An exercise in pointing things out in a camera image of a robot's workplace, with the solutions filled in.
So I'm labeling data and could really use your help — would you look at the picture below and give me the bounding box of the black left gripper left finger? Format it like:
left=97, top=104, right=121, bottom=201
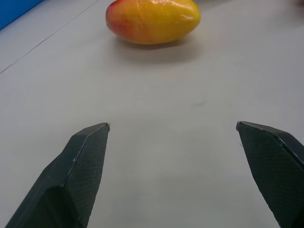
left=5, top=122, right=111, bottom=228

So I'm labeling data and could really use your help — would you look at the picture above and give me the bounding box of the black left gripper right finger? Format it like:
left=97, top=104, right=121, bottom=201
left=236, top=121, right=304, bottom=228

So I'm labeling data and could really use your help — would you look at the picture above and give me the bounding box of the yellow red mango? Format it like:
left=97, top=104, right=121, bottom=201
left=105, top=0, right=201, bottom=45

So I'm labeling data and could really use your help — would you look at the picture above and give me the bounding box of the blue panel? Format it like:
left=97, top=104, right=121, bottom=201
left=0, top=0, right=46, bottom=31

